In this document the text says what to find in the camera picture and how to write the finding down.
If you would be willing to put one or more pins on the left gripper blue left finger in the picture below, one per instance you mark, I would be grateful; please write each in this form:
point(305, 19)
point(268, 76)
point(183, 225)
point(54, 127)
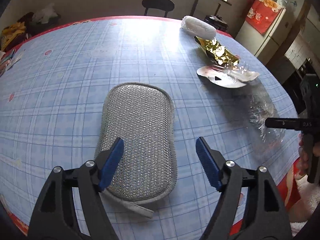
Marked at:
point(108, 161)

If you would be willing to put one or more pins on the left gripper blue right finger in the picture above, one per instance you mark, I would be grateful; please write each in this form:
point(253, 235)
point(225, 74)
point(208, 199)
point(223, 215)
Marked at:
point(211, 161)

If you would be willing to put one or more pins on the grey mesh scrubbing pad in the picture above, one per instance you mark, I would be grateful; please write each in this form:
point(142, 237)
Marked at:
point(143, 116)

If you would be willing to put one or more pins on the clear crushed plastic bottle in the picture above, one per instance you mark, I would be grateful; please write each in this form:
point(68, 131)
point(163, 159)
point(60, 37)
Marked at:
point(253, 106)

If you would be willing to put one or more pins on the white snack pouch wrapper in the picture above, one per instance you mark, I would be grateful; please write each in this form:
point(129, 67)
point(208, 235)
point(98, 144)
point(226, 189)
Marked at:
point(234, 77)

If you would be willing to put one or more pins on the gold foil wrapper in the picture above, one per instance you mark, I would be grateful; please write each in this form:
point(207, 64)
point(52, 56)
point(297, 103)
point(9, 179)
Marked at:
point(217, 52)

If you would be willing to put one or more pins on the right hand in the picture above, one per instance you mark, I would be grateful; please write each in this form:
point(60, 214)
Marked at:
point(303, 157)

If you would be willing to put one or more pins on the blue plaid tablecloth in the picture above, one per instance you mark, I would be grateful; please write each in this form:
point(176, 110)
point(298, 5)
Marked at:
point(141, 74)

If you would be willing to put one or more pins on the red cloth on refrigerator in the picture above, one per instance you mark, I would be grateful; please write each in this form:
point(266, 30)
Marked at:
point(262, 14)

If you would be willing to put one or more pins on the stool with clutter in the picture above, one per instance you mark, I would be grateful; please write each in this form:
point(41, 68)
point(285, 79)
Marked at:
point(40, 21)

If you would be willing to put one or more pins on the black round-back chair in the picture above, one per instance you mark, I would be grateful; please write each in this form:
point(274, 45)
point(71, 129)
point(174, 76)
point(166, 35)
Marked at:
point(163, 5)

